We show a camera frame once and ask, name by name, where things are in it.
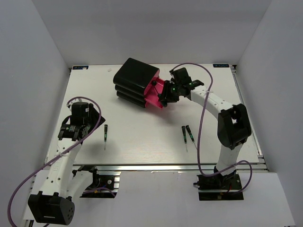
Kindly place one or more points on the pink drawer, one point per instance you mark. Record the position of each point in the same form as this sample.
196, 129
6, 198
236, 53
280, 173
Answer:
150, 94
153, 81

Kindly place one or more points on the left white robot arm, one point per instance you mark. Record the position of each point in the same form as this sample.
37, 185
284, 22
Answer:
54, 202

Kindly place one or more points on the blue label sticker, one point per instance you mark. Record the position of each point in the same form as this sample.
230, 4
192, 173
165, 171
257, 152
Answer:
221, 65
80, 67

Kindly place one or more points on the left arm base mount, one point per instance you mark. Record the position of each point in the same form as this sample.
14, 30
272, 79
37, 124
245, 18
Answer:
103, 184

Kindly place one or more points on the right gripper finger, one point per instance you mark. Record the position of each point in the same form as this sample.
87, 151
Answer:
163, 100
166, 87

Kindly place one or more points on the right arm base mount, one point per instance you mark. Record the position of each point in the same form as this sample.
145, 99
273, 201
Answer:
219, 188

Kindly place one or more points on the pink top drawer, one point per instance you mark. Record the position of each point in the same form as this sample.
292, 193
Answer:
153, 81

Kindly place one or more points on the white foreground board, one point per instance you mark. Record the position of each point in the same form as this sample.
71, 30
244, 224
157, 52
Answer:
169, 199

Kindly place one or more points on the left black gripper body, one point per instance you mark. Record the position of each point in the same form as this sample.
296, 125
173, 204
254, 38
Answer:
93, 121

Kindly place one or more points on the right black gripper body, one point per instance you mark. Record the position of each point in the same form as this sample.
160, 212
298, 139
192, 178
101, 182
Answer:
176, 91

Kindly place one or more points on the blue label sticker left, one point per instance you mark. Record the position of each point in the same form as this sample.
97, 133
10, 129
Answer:
80, 67

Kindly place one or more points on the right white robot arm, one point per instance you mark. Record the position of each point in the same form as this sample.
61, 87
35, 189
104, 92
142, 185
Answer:
233, 125

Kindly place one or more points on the blue label sticker right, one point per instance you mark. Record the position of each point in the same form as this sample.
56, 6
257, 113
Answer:
221, 65

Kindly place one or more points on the black drawer cabinet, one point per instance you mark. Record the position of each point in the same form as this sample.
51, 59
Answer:
132, 79

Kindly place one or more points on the small green precision screwdriver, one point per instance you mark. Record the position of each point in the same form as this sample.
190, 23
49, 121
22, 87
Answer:
105, 135

